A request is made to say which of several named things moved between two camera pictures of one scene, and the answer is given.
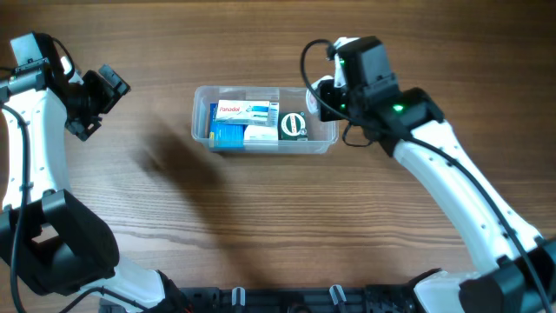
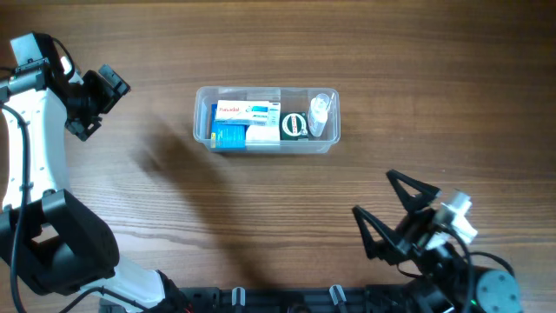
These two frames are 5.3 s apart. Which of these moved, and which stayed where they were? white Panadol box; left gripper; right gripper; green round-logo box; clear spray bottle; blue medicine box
Moved: clear spray bottle; right gripper
Stayed: white Panadol box; blue medicine box; left gripper; green round-logo box
